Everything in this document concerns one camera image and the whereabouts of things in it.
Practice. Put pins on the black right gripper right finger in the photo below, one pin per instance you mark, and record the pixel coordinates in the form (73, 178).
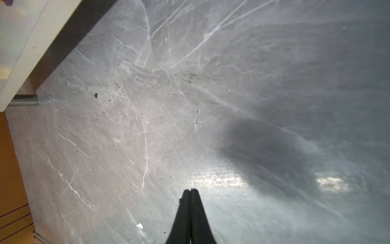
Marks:
(200, 229)

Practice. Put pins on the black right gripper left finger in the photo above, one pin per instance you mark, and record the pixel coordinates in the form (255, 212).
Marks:
(181, 229)

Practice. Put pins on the white two-tier shelf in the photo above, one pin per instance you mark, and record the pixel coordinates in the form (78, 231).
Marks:
(28, 28)

